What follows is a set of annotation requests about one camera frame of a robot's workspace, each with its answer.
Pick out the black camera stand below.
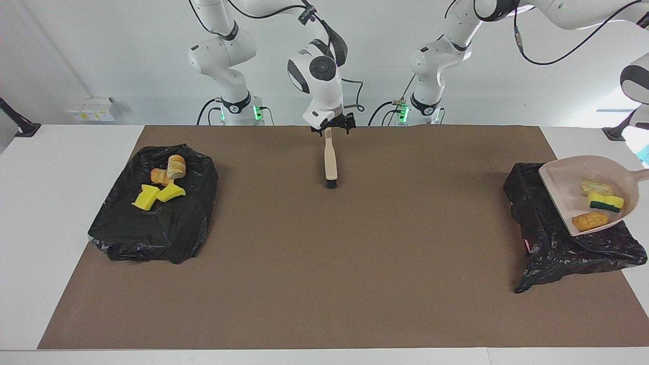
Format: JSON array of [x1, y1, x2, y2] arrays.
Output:
[[0, 97, 41, 137], [602, 109, 640, 141]]

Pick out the pale bread piece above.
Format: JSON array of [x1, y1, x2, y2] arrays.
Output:
[[581, 178, 615, 197]]

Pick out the black bag over pink bin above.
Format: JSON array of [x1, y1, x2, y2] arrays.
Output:
[[503, 162, 648, 294]]

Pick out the large brown table mat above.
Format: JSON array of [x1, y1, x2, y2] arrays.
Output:
[[38, 125, 649, 350]]

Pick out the beige plastic dustpan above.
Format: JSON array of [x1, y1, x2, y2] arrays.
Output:
[[538, 155, 649, 237]]

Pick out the black base cable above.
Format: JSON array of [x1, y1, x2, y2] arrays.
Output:
[[368, 76, 417, 126], [197, 98, 224, 126]]

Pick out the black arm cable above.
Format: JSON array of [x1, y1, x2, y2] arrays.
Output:
[[189, 0, 366, 113], [513, 0, 644, 66]]

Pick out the white wall outlet box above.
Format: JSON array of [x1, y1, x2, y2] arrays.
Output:
[[67, 96, 121, 122]]

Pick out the yellow sponge with green layer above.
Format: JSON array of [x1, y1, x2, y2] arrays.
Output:
[[588, 193, 625, 213]]

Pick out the beige hand brush black bristles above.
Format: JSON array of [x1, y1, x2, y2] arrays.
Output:
[[323, 128, 339, 190]]

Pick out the yellow sponge piece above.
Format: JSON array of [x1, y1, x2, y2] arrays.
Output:
[[156, 183, 187, 203], [132, 184, 161, 211]]

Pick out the black left base cable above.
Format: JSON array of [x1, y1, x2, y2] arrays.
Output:
[[368, 76, 417, 126]]

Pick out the brown bread bun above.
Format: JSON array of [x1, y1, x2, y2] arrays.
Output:
[[572, 211, 610, 233]]

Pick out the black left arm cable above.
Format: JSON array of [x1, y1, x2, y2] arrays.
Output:
[[513, 0, 644, 66]]

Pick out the black right base cable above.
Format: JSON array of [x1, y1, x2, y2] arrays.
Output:
[[197, 98, 224, 126]]

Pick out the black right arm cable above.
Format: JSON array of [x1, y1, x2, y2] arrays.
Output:
[[189, 0, 366, 113]]

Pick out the black bag covered bin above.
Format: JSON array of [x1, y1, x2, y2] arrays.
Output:
[[88, 144, 220, 265]]

